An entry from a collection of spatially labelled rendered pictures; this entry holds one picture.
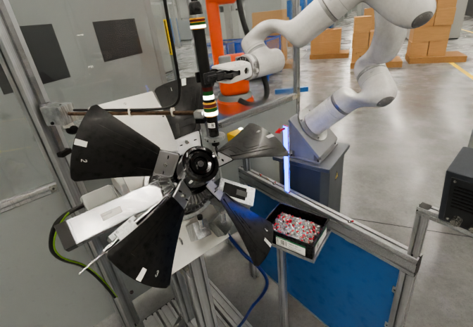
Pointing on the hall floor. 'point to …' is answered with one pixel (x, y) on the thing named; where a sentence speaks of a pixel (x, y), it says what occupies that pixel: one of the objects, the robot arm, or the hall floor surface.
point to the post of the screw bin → (282, 287)
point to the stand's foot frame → (228, 317)
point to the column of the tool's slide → (28, 101)
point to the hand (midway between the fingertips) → (205, 77)
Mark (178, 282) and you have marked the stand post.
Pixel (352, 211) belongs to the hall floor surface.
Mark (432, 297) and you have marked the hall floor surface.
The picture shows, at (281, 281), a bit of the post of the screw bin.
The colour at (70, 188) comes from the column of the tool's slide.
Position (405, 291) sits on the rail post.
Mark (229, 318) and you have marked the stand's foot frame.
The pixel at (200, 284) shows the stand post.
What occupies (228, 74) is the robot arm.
